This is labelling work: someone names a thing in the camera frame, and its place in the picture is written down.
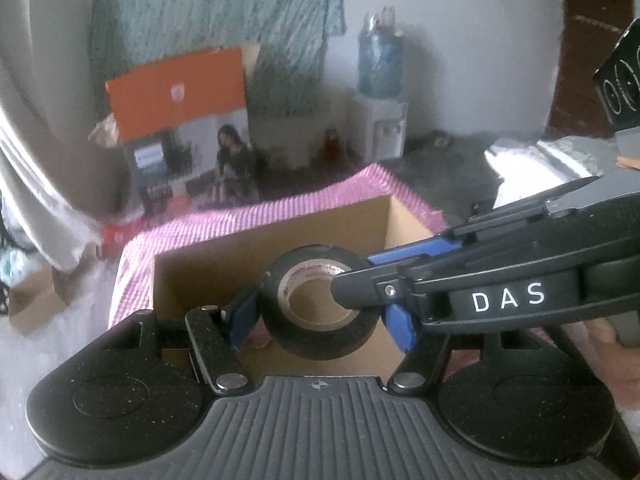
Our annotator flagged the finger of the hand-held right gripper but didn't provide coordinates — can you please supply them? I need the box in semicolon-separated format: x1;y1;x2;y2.
330;260;451;313
367;176;601;268

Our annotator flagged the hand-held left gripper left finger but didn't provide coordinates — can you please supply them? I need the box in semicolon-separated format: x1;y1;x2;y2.
112;287;261;395

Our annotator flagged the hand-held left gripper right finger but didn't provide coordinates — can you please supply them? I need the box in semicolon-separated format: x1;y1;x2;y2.
382;302;571;395

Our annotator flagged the black tape roll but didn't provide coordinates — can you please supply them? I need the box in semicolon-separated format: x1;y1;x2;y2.
259;245;385;362

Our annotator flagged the person's right hand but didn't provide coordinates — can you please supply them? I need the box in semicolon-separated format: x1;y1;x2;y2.
585;317;640;413

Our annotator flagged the pink checked cloth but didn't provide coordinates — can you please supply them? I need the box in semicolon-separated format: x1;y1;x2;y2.
109;162;601;376

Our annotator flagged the silver foil sheet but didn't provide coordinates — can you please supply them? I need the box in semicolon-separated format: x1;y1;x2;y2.
482;135;608;206

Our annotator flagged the white water dispenser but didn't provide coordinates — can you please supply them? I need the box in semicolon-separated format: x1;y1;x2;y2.
350;92;410;163

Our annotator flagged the brown bottle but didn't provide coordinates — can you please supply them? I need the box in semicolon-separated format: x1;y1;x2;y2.
322;127;341;163

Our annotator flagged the red box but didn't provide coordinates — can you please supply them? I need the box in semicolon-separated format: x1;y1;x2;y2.
97;222;146;261

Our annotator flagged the blue water bottle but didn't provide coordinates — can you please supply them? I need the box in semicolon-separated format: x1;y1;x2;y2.
357;5;405;101

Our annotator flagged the small flat cardboard box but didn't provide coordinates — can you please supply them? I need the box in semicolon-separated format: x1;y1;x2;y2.
7;260;68;336

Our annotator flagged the dark brown wooden door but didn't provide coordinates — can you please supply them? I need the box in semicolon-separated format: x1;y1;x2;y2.
547;0;640;138

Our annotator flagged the orange printed carton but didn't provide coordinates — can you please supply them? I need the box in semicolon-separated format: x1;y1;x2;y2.
105;46;261;218

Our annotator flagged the pale plastic bag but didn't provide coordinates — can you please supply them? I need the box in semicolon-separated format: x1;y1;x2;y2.
0;247;31;286

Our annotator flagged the beige curtain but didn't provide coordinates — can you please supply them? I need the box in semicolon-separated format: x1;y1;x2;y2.
0;0;121;273

